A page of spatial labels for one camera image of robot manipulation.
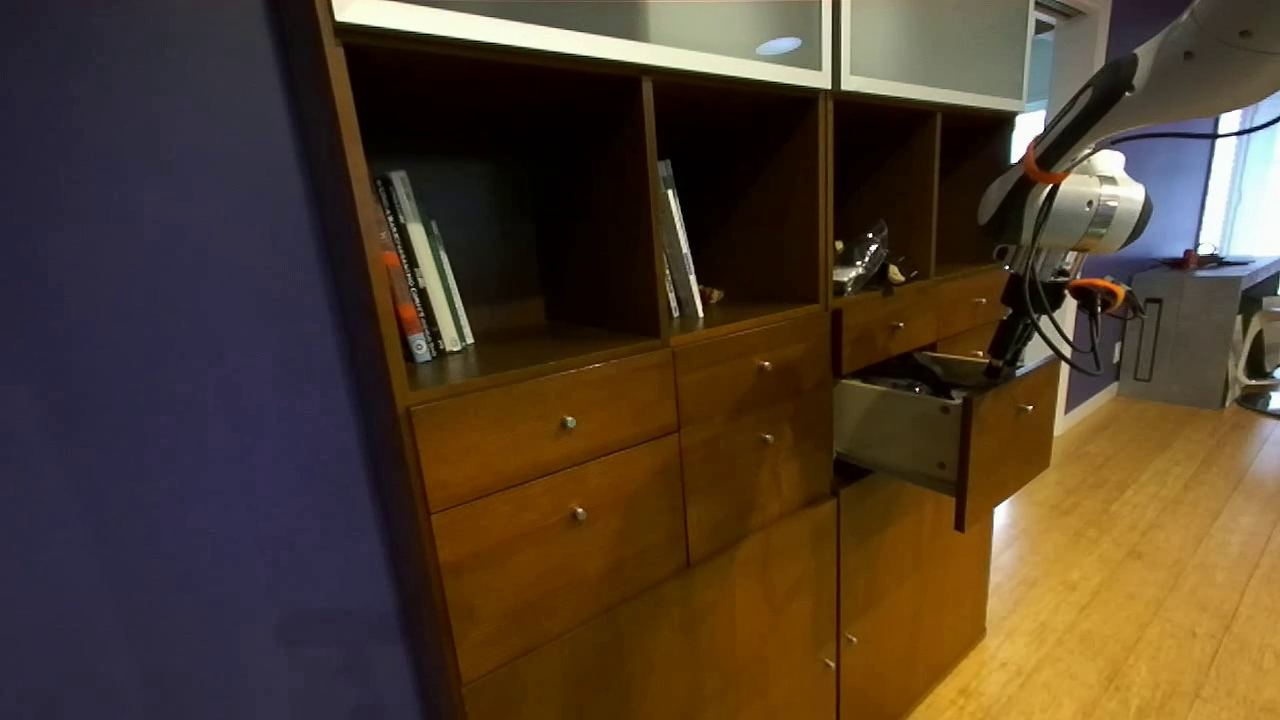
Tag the silver metal shelf object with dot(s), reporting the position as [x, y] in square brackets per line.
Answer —
[865, 266]

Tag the wide frosted glass door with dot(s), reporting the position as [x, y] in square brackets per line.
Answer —
[603, 26]

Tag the white leaning book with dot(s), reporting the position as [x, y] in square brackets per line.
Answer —
[683, 246]

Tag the grey thin book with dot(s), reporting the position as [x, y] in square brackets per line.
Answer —
[452, 284]

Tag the large wooden shelf cabinet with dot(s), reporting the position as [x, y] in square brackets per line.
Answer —
[625, 202]

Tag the wide wooden drawer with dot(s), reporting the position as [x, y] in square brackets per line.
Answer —
[492, 442]
[534, 572]

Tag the dark book orange dots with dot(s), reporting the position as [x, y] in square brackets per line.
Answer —
[404, 293]

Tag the narrow wooden cabinet door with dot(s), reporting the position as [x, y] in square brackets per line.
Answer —
[914, 612]

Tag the narrow frosted glass door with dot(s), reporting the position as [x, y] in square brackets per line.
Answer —
[932, 44]

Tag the small silver drawer knob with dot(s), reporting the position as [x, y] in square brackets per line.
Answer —
[765, 364]
[577, 514]
[980, 298]
[898, 322]
[1026, 405]
[564, 420]
[765, 438]

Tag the medium wooden drawer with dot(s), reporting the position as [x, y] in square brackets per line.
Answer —
[744, 481]
[726, 372]

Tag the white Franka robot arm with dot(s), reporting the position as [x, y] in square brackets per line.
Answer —
[1105, 207]

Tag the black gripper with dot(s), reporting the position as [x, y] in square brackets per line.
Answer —
[1023, 322]

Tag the wide wooden cabinet door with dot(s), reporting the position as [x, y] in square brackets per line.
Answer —
[692, 625]

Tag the white office chair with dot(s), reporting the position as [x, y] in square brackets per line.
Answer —
[1256, 362]

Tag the books in left cubby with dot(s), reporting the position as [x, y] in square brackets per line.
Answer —
[430, 266]

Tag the narrow wooden drawer grey sides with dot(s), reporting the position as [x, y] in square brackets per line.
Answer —
[1005, 447]

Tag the grey low cabinet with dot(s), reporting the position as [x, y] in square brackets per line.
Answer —
[1195, 334]

